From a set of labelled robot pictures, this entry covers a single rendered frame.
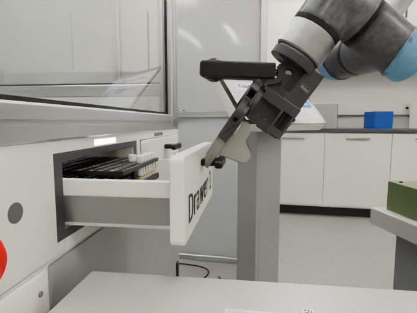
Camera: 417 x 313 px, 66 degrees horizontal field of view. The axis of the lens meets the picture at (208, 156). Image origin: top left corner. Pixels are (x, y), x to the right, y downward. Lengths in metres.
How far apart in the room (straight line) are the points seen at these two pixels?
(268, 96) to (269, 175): 0.98
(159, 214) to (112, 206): 0.06
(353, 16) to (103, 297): 0.49
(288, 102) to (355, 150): 3.03
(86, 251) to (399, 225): 0.63
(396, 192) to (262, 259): 0.81
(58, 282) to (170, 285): 0.14
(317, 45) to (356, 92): 3.73
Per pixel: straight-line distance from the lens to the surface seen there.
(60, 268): 0.48
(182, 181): 0.38
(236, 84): 1.32
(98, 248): 0.57
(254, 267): 1.51
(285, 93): 0.50
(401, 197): 0.85
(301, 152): 3.42
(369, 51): 0.54
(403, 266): 0.90
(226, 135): 0.47
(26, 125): 0.41
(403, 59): 0.55
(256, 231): 1.45
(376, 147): 3.54
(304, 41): 0.49
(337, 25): 0.51
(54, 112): 0.44
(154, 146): 0.76
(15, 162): 0.39
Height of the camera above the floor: 0.97
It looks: 6 degrees down
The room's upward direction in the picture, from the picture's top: straight up
